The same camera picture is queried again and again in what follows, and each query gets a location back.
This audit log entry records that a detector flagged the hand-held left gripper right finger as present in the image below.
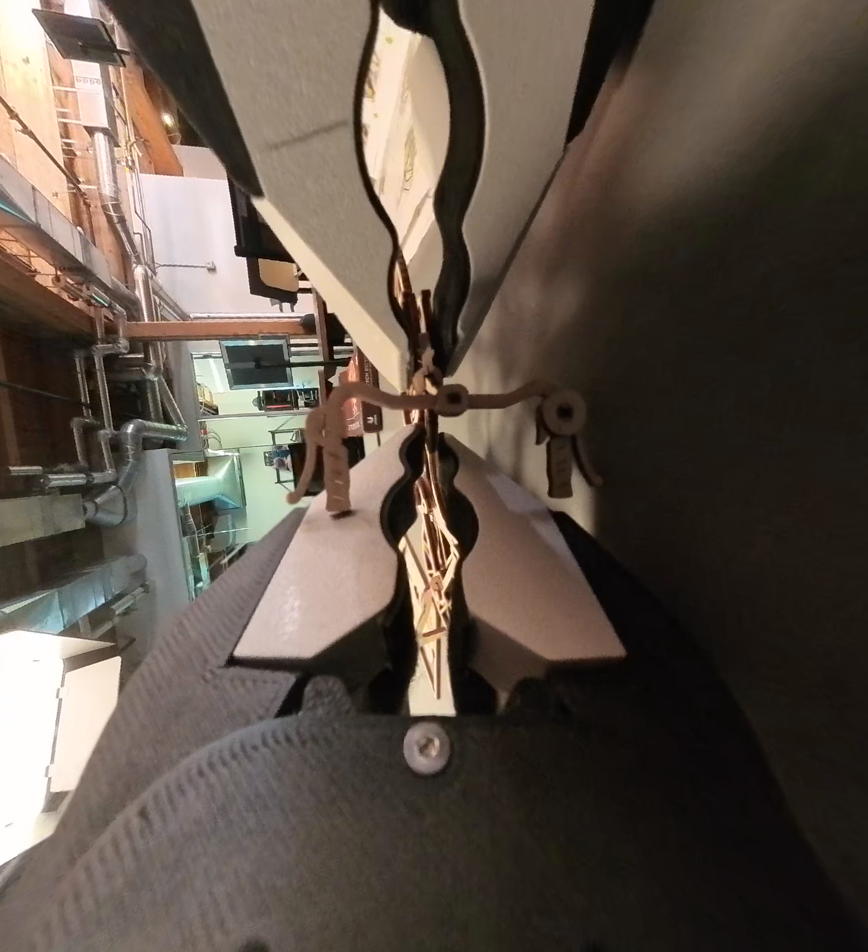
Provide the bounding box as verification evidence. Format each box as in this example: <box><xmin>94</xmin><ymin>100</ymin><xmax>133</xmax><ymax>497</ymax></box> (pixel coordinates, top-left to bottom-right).
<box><xmin>437</xmin><ymin>431</ymin><xmax>628</xmax><ymax>708</ymax></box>

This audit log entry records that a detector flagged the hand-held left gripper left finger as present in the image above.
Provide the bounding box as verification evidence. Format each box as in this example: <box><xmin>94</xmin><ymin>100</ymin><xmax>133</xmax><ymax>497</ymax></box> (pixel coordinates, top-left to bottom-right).
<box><xmin>227</xmin><ymin>430</ymin><xmax>435</xmax><ymax>696</ymax></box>

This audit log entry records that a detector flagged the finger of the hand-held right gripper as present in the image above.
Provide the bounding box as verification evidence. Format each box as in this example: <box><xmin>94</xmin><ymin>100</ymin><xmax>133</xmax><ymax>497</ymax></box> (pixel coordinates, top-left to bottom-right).
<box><xmin>382</xmin><ymin>0</ymin><xmax>602</xmax><ymax>369</ymax></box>
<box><xmin>192</xmin><ymin>0</ymin><xmax>423</xmax><ymax>380</ymax></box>

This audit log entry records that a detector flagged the wooden model frame with wheel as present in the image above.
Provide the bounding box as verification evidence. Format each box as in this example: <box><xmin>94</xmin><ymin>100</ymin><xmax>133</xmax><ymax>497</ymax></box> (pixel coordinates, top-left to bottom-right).
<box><xmin>397</xmin><ymin>416</ymin><xmax>472</xmax><ymax>718</ymax></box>

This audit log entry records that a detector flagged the wooden handlebar and fork assembly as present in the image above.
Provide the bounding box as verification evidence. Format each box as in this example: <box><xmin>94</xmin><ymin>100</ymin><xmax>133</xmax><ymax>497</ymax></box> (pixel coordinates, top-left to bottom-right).
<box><xmin>285</xmin><ymin>256</ymin><xmax>603</xmax><ymax>519</ymax></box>

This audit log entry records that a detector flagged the printed instruction sheet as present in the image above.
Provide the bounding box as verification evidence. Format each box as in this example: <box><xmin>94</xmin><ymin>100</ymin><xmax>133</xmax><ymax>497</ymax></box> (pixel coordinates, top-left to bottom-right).
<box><xmin>363</xmin><ymin>15</ymin><xmax>451</xmax><ymax>255</ymax></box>

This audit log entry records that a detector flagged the hanging black monitor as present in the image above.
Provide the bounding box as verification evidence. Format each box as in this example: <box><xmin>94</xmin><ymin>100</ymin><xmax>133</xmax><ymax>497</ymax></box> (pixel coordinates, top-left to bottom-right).
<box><xmin>219</xmin><ymin>335</ymin><xmax>292</xmax><ymax>392</ymax></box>

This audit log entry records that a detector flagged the silver pipe cluster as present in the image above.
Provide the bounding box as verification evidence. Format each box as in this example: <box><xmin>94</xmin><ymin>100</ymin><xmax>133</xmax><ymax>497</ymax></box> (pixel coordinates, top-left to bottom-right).
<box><xmin>8</xmin><ymin>327</ymin><xmax>191</xmax><ymax>531</ymax></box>

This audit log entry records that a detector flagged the wooden ceiling beam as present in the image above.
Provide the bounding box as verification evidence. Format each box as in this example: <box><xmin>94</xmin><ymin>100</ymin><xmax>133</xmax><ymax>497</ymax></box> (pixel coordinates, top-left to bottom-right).
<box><xmin>124</xmin><ymin>315</ymin><xmax>317</xmax><ymax>345</ymax></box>

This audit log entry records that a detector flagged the white studio light panel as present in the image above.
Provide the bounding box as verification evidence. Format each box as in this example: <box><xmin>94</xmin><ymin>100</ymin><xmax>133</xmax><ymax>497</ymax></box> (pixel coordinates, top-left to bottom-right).
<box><xmin>0</xmin><ymin>628</ymin><xmax>123</xmax><ymax>888</ymax></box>

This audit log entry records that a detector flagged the wall-mounted black monitor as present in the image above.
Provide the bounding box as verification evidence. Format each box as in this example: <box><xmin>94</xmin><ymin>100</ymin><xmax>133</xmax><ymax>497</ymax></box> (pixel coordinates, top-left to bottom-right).
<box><xmin>32</xmin><ymin>6</ymin><xmax>127</xmax><ymax>69</ymax></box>

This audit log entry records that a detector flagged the teal ventilation duct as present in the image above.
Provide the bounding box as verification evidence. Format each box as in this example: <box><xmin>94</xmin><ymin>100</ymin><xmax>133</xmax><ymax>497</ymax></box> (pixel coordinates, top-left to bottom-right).
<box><xmin>176</xmin><ymin>452</ymin><xmax>246</xmax><ymax>516</ymax></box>

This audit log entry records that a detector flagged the large silver ventilation duct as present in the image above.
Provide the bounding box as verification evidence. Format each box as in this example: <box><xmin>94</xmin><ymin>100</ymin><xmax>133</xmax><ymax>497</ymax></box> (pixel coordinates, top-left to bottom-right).
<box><xmin>0</xmin><ymin>119</ymin><xmax>139</xmax><ymax>300</ymax></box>

